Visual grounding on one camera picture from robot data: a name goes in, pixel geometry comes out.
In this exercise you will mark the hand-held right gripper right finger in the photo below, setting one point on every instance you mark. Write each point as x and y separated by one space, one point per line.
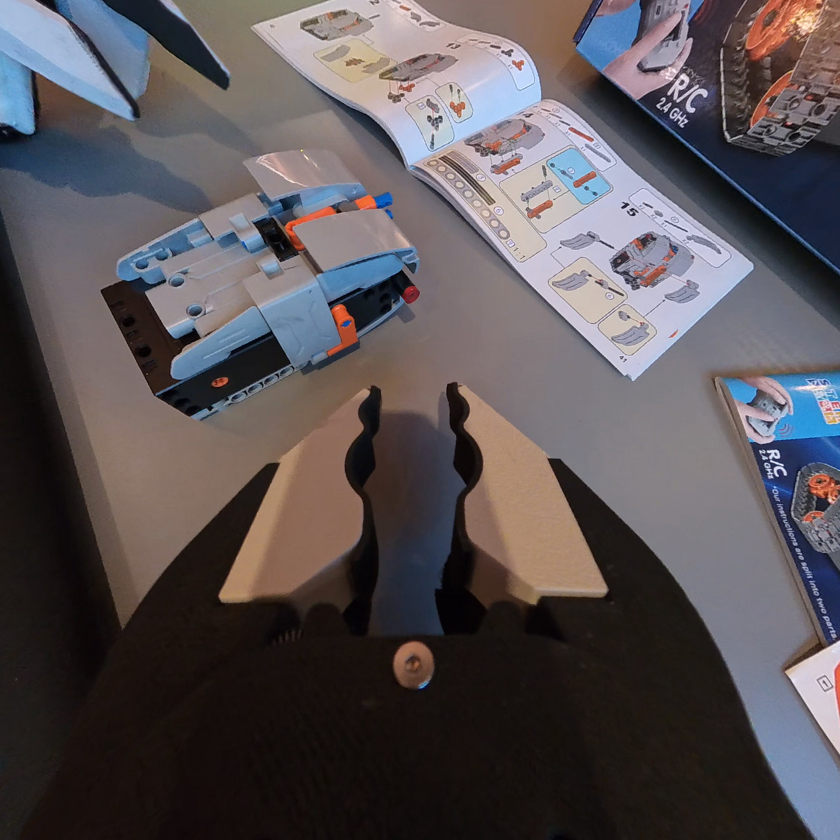
525 525

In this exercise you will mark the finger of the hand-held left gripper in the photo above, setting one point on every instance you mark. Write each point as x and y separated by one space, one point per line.
52 52
118 39

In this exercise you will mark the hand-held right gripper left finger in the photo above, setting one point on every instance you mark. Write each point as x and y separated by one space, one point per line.
295 525

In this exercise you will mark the grey brick toy vehicle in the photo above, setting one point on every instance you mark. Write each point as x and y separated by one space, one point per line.
262 282

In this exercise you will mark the grey desk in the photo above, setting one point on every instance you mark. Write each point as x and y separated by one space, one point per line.
590 459

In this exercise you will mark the dark studded mat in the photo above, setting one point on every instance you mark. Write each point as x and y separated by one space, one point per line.
39 459

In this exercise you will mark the blue cover instruction booklet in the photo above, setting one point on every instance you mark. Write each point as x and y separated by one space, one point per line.
787 492

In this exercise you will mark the open instruction booklet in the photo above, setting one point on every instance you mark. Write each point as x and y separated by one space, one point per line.
525 197

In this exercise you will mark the white printed leaflet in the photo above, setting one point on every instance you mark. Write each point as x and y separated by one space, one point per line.
820 695

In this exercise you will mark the blue toy set box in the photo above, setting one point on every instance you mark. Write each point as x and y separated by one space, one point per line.
754 98

